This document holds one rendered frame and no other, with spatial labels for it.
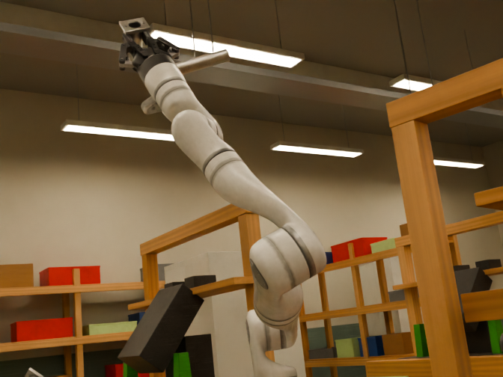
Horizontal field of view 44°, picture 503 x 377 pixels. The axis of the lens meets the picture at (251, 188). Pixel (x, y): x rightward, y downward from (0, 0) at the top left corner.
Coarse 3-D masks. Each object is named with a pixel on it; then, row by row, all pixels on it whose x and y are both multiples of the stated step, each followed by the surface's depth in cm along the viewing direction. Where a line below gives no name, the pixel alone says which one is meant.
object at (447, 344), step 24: (408, 144) 206; (408, 168) 205; (432, 168) 206; (408, 192) 204; (432, 192) 202; (408, 216) 204; (432, 216) 198; (432, 240) 197; (432, 264) 196; (432, 288) 195; (456, 288) 198; (432, 312) 194; (456, 312) 194; (432, 336) 194; (456, 336) 191; (432, 360) 193; (456, 360) 188
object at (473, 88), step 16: (496, 64) 187; (448, 80) 198; (464, 80) 194; (480, 80) 190; (496, 80) 186; (416, 96) 205; (432, 96) 201; (448, 96) 197; (464, 96) 193; (480, 96) 191; (496, 96) 192; (400, 112) 209; (416, 112) 205; (432, 112) 201; (448, 112) 202
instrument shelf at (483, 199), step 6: (480, 192) 174; (486, 192) 173; (492, 192) 172; (498, 192) 171; (480, 198) 174; (486, 198) 173; (492, 198) 172; (498, 198) 171; (480, 204) 174; (486, 204) 173; (492, 204) 174; (498, 204) 175
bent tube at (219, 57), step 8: (120, 24) 131; (128, 24) 131; (136, 24) 132; (144, 24) 131; (128, 32) 129; (136, 32) 130; (136, 40) 132; (200, 56) 147; (208, 56) 147; (216, 56) 147; (224, 56) 148; (176, 64) 144; (184, 64) 144; (192, 64) 145; (200, 64) 146; (208, 64) 147; (216, 64) 149; (184, 72) 145
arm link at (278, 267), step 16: (272, 240) 95; (288, 240) 95; (256, 256) 94; (272, 256) 93; (288, 256) 94; (256, 272) 96; (272, 272) 93; (288, 272) 94; (304, 272) 95; (256, 288) 105; (272, 288) 95; (288, 288) 95; (256, 304) 113; (272, 304) 104; (288, 304) 108; (272, 320) 113
